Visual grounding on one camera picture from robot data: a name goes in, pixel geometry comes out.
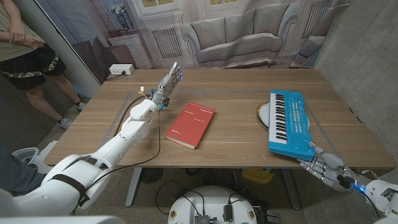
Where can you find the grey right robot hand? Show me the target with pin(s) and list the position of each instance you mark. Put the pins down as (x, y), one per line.
(331, 168)

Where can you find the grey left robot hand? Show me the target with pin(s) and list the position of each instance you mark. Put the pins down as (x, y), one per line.
(168, 85)

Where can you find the blue toy piano keyboard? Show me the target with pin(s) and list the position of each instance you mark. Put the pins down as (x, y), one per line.
(290, 124)

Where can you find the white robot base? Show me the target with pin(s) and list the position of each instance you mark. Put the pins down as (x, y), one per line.
(211, 199)

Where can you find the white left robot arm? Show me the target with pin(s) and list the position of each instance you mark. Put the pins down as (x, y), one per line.
(93, 168)

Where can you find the red notebook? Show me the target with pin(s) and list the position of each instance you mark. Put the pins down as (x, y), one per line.
(189, 124)

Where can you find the white gold-rimmed paper plate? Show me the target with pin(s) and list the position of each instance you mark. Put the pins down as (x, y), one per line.
(263, 113)

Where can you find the white table leg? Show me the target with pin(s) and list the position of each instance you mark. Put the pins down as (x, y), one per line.
(133, 189)
(291, 189)

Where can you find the white power strip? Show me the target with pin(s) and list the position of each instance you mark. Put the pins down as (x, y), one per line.
(121, 68)

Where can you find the yellow object under table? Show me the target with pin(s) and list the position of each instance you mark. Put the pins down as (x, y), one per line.
(258, 175)

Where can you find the printed living room backdrop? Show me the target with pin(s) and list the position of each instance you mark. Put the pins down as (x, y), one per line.
(236, 31)

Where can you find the black round floor fan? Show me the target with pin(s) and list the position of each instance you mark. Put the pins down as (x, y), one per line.
(150, 175)

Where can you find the person in black shorts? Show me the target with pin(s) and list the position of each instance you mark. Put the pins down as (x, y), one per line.
(28, 65)

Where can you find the person in blue jeans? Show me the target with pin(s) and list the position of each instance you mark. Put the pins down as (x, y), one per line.
(15, 177)

